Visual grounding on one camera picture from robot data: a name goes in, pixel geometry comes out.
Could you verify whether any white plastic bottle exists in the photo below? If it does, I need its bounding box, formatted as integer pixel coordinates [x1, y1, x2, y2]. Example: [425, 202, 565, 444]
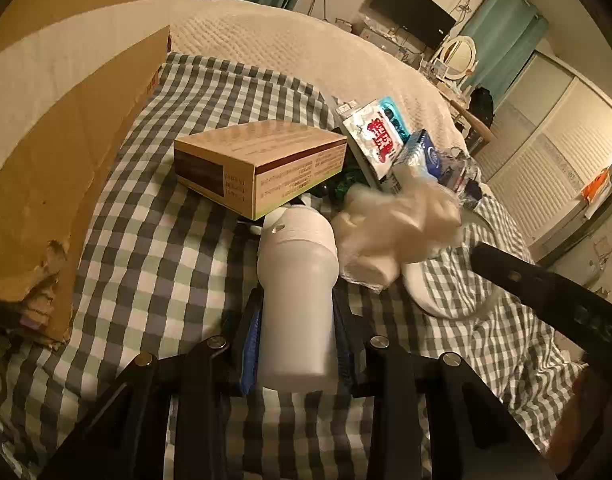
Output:
[257, 205, 338, 392]

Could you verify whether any orange item on wardrobe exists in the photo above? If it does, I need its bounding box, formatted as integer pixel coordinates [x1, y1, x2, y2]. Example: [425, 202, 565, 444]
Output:
[581, 167, 612, 220]

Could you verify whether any white wardrobe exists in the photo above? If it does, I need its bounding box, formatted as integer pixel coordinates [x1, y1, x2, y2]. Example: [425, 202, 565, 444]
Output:
[475, 51, 612, 260]

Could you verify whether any crinkled silver foil wrapper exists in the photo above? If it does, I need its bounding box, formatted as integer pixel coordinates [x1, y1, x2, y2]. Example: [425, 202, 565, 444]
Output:
[438, 148, 484, 210]

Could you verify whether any crumpled white tissue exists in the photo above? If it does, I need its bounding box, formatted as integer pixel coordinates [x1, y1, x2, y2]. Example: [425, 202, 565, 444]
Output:
[332, 177, 462, 266]

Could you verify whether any wooden chair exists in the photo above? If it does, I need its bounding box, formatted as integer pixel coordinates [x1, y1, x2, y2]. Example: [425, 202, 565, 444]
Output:
[448, 99, 496, 156]

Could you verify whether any dark blue packet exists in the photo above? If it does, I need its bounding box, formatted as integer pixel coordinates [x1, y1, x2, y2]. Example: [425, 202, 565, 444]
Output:
[397, 129, 443, 180]

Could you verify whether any black bag on chair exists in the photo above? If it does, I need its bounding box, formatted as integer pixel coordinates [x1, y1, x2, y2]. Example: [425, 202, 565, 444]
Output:
[468, 87, 494, 128]

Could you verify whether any brown cardboard box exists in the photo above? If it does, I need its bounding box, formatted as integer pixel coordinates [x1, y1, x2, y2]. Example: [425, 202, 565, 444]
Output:
[0, 0, 175, 348]

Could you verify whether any green foil packet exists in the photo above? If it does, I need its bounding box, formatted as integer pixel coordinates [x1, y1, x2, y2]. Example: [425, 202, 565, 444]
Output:
[334, 167, 369, 203]

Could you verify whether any white red sachet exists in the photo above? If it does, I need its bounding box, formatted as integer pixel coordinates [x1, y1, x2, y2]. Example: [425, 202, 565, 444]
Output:
[343, 100, 403, 181]

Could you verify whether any white oval vanity mirror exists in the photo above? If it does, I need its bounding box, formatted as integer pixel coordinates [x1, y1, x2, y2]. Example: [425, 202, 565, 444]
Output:
[431, 36, 477, 81]

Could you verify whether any tan brown paper box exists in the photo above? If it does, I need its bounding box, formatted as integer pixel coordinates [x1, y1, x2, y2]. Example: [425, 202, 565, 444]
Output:
[173, 120, 347, 220]

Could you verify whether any green curtain right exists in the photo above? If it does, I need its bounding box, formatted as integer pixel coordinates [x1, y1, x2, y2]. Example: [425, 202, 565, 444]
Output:
[461, 0, 548, 105]

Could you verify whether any cream quilted bedspread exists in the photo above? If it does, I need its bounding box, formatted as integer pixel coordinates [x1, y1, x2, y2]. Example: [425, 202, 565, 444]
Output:
[0, 0, 465, 169]

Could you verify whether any black wall television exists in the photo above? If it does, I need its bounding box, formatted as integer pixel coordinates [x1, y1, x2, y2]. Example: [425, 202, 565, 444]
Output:
[369, 0, 457, 49]

